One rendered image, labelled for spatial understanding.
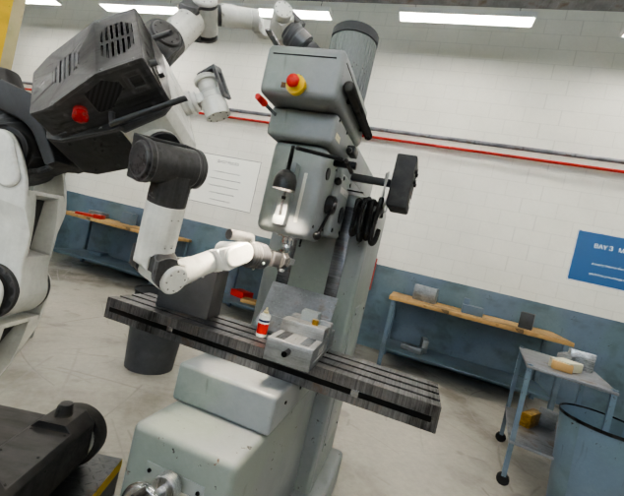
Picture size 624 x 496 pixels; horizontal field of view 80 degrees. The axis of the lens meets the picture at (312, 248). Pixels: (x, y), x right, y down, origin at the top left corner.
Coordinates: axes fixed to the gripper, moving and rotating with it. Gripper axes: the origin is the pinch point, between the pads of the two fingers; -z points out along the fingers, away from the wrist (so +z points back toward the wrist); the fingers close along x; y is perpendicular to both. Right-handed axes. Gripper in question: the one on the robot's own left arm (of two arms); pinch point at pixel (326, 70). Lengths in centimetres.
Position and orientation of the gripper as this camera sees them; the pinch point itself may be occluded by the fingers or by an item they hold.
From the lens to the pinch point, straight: 148.4
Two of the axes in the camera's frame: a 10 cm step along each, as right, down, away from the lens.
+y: 6.9, -7.2, 0.4
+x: 0.9, 0.4, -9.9
